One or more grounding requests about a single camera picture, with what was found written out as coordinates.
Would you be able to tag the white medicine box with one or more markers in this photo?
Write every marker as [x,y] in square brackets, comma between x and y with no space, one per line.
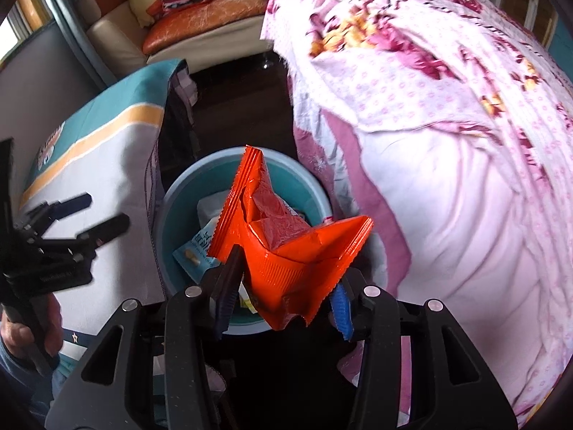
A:
[197,251]

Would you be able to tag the grey headboard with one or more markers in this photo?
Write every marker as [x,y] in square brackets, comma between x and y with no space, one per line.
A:
[49,80]

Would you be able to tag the wooden furniture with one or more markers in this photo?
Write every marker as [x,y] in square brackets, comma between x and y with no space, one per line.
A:
[528,4]

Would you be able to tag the grey curtain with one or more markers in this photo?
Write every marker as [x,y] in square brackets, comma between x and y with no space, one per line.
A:
[76,22]

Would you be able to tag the person's left hand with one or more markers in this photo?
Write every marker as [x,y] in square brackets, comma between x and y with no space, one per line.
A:
[13,336]

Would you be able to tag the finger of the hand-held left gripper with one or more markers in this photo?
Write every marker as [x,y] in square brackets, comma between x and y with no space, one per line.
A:
[107,228]
[71,204]

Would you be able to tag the orange seat cushion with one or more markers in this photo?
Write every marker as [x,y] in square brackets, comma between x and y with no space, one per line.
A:
[206,22]

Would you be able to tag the white tissue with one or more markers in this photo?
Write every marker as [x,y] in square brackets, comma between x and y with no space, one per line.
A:
[212,208]

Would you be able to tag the teal plastic bin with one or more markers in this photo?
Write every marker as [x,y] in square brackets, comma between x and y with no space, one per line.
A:
[188,215]

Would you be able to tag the red snack packet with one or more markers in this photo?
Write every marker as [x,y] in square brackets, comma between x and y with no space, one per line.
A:
[286,255]

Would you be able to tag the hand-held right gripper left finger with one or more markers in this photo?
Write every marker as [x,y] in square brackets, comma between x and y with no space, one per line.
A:
[226,295]

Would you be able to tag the floral pink quilt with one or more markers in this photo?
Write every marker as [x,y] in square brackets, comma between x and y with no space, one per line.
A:
[403,53]

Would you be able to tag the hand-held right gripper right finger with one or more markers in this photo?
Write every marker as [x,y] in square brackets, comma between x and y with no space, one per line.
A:
[342,311]

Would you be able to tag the person's left forearm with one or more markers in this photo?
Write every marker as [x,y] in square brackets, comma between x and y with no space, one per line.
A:
[22,394]

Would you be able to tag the pink and white bedsheet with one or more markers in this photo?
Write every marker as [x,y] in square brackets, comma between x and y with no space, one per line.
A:
[447,233]

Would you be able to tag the window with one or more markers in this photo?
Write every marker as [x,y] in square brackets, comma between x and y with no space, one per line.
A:
[22,22]

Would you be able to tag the yellow cartoon pillow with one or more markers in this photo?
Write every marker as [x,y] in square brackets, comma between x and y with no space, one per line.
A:
[145,0]

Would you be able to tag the cream leather sofa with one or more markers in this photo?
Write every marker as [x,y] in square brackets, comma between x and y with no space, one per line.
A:
[112,40]

